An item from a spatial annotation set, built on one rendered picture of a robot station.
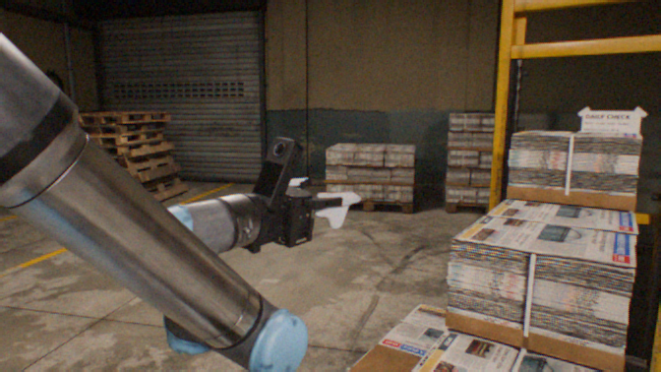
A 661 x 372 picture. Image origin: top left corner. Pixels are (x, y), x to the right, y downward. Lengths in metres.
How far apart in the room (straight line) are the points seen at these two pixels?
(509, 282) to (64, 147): 0.95
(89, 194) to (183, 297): 0.13
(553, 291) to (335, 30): 6.97
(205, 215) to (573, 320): 0.82
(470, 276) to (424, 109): 6.46
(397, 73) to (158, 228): 7.22
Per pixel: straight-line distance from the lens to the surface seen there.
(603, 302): 1.09
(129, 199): 0.37
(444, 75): 7.52
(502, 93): 2.19
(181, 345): 0.63
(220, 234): 0.59
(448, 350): 1.11
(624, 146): 1.61
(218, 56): 8.33
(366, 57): 7.61
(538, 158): 1.64
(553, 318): 1.12
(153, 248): 0.39
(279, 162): 0.67
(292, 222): 0.68
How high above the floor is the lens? 1.38
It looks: 11 degrees down
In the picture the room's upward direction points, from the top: straight up
